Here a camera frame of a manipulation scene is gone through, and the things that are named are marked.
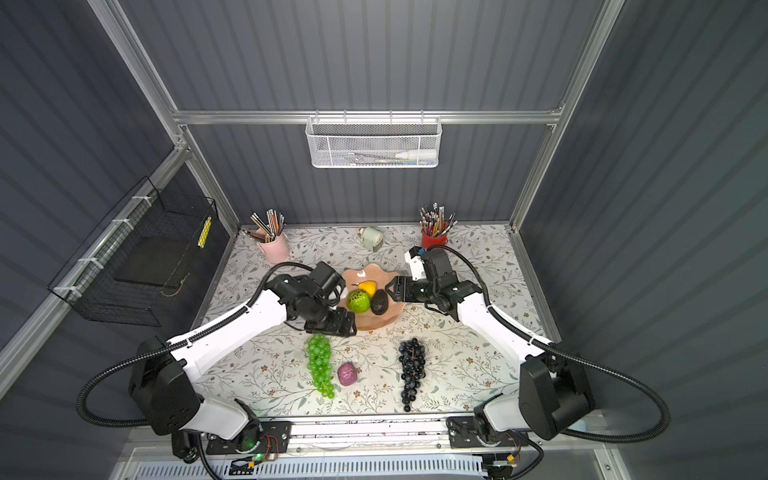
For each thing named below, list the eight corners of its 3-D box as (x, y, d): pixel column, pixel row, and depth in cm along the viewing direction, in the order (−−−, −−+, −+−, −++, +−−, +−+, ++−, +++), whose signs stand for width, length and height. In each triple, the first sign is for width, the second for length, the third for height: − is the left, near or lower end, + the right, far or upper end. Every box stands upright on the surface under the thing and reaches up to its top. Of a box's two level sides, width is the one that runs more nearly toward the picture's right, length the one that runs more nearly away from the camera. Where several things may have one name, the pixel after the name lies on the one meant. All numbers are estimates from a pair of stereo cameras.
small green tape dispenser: (372, 255, 114) (371, 241, 107) (360, 243, 118) (358, 228, 112) (384, 248, 116) (383, 234, 110) (372, 236, 120) (370, 222, 114)
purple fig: (335, 380, 84) (333, 374, 80) (345, 364, 87) (343, 358, 83) (350, 389, 82) (348, 384, 79) (360, 373, 85) (358, 367, 81)
